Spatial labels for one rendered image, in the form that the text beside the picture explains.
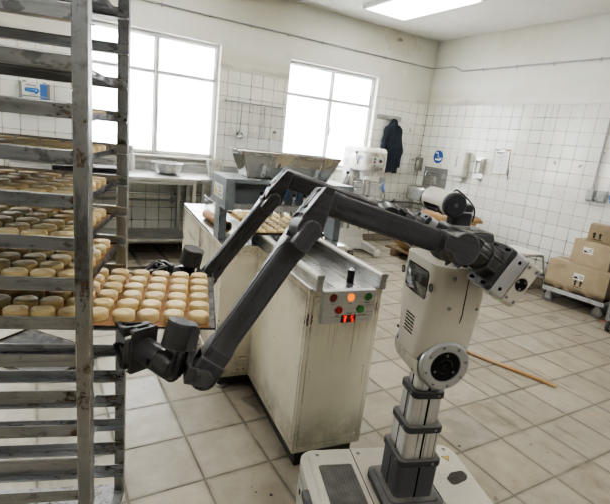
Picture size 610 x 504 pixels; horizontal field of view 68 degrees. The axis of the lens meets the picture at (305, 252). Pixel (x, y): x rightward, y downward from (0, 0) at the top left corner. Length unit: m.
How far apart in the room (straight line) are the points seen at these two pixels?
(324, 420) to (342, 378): 0.21
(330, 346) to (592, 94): 4.70
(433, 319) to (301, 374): 0.75
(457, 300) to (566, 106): 4.91
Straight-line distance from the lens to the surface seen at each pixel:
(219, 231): 2.45
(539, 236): 6.13
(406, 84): 7.22
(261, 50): 6.00
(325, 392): 2.04
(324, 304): 1.81
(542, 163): 6.17
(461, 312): 1.39
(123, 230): 1.48
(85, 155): 1.01
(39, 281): 1.12
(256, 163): 2.38
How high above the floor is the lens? 1.41
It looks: 14 degrees down
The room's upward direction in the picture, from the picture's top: 6 degrees clockwise
